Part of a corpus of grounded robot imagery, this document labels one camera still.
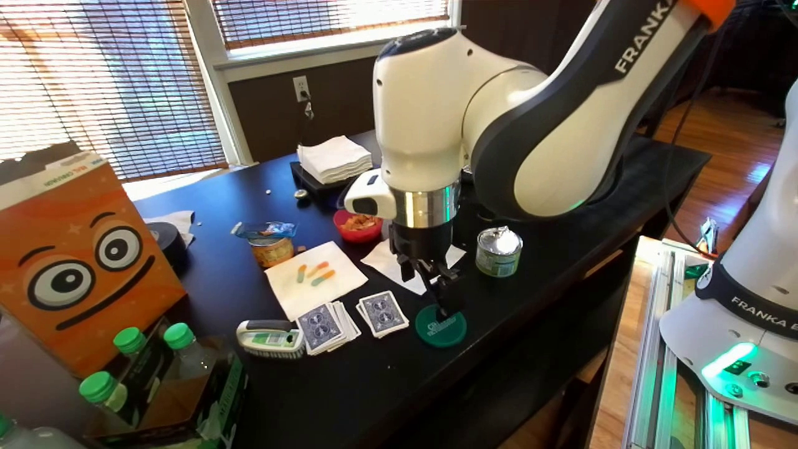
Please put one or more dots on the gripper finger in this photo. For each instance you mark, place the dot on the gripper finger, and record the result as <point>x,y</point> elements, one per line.
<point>449,293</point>
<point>407,267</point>

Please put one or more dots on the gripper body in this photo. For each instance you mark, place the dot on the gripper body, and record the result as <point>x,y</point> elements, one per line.
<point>421,239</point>

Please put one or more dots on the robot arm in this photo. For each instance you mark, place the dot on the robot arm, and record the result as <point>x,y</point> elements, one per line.
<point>436,112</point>

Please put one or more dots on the green round plastic lid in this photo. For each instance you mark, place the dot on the green round plastic lid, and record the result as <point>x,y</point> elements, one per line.
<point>436,330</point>

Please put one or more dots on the silver jar with foil top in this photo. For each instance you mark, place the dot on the silver jar with foil top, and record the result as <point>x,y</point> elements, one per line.
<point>499,252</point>

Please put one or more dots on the small jar with tan label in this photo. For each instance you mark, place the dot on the small jar with tan label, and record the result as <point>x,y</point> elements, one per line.
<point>272,251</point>

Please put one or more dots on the white paper napkin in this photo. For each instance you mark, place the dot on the white paper napkin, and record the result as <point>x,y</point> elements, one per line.
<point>315,293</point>
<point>383,259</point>

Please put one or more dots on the stack of blue playing cards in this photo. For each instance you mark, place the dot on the stack of blue playing cards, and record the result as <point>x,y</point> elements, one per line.
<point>382,313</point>
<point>321,328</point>

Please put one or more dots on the red bowl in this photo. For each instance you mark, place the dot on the red bowl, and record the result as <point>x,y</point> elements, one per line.
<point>356,234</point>

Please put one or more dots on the heap of orange snacks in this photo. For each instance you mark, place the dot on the heap of orange snacks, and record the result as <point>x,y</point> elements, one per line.
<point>358,221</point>

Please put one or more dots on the gummy worm candy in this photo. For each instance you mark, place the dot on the gummy worm candy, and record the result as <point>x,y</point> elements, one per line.
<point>317,269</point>
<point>323,278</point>
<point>301,273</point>

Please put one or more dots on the stack of white napkins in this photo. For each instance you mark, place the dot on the stack of white napkins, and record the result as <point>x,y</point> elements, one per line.
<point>333,157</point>

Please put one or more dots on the black flat box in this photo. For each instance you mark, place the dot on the black flat box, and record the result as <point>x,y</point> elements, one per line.
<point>312,184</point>

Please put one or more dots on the clear blue plastic wrapper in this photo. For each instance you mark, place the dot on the clear blue plastic wrapper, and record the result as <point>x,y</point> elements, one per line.
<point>265,229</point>

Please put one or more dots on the white and green scrub brush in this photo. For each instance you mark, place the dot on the white and green scrub brush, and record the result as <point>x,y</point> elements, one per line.
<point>269,340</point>

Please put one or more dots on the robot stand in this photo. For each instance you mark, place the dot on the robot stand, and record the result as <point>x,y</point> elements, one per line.
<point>654,374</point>

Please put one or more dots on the crumpled white paper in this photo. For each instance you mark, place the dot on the crumpled white paper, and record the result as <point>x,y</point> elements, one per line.
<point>177,219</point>

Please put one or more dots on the water bottle with green cap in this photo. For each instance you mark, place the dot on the water bottle with green cap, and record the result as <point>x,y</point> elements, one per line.
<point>25,438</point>
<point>184,346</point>
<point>131,343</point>
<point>103,391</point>

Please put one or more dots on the black tape roll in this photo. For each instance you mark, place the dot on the black tape roll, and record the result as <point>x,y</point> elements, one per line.
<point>168,240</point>

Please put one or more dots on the window with bamboo blind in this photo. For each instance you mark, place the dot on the window with bamboo blind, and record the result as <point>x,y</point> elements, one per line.
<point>106,81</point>
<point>324,19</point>

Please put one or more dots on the cardboard bottle pack tray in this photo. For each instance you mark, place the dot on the cardboard bottle pack tray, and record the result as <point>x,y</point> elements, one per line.
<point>187,405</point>

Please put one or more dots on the silver metal clamp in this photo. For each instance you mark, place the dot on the silver metal clamp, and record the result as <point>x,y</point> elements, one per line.
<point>707,236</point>

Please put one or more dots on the orange box with cartoon face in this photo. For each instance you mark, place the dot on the orange box with cartoon face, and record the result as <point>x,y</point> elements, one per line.
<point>75,262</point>

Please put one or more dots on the white wall socket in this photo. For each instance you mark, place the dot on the white wall socket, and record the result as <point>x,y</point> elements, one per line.
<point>301,87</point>

